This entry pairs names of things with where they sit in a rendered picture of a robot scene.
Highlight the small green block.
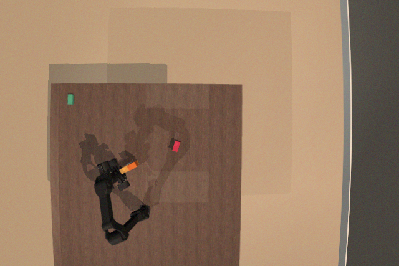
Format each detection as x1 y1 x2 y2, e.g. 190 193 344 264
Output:
68 94 74 105

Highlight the red rectangular block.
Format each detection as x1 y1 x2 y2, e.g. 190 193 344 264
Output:
172 141 180 152

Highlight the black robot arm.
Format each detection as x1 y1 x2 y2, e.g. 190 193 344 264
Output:
94 161 150 246

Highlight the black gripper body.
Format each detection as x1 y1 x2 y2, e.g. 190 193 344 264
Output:
108 159 130 191

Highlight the orange bar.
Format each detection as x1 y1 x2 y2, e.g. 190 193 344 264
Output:
119 160 139 174

